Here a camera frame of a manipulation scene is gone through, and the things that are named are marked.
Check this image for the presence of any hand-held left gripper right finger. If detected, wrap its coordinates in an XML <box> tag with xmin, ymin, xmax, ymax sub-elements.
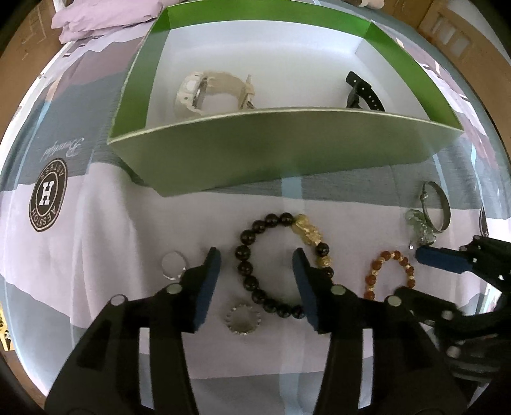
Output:
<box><xmin>291</xmin><ymin>246</ymin><xmax>469</xmax><ymax>415</ymax></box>

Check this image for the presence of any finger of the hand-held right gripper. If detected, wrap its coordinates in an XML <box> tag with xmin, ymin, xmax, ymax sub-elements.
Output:
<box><xmin>414</xmin><ymin>235</ymin><xmax>511</xmax><ymax>289</ymax></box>
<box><xmin>401</xmin><ymin>287</ymin><xmax>500</xmax><ymax>332</ymax></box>

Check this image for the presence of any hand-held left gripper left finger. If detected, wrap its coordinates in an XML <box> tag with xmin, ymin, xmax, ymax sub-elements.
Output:
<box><xmin>46</xmin><ymin>246</ymin><xmax>222</xmax><ymax>415</ymax></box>

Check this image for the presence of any clear crystal charm bracelet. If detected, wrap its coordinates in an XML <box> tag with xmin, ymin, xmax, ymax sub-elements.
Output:
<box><xmin>405</xmin><ymin>208</ymin><xmax>438</xmax><ymax>250</ymax></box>

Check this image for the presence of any silver toothed ring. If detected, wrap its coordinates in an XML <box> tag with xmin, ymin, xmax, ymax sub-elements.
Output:
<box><xmin>225</xmin><ymin>303</ymin><xmax>262</xmax><ymax>336</ymax></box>

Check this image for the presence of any silver bangle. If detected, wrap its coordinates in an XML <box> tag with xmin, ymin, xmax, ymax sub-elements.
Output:
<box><xmin>417</xmin><ymin>181</ymin><xmax>452</xmax><ymax>234</ymax></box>

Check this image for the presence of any brown bead bracelet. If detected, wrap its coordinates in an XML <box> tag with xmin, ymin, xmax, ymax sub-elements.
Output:
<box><xmin>363</xmin><ymin>249</ymin><xmax>416</xmax><ymax>300</ymax></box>

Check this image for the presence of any green cardboard box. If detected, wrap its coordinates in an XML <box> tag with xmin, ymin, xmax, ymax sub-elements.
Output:
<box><xmin>107</xmin><ymin>0</ymin><xmax>466</xmax><ymax>197</ymax></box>

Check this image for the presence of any printed bedsheet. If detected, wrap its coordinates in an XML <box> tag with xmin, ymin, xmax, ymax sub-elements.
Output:
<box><xmin>0</xmin><ymin>0</ymin><xmax>511</xmax><ymax>400</ymax></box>

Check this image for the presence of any black wristwatch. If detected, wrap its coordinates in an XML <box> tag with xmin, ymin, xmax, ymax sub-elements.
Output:
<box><xmin>344</xmin><ymin>71</ymin><xmax>386</xmax><ymax>113</ymax></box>

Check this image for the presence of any white wristwatch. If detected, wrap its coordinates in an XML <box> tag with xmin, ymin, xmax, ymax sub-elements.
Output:
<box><xmin>173</xmin><ymin>70</ymin><xmax>256</xmax><ymax>119</ymax></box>

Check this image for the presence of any purple pillow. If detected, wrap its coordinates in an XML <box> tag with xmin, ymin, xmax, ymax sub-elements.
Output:
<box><xmin>51</xmin><ymin>0</ymin><xmax>168</xmax><ymax>44</ymax></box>

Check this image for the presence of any wooden furniture frame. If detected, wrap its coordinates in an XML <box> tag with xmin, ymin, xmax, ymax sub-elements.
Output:
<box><xmin>415</xmin><ymin>0</ymin><xmax>511</xmax><ymax>84</ymax></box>

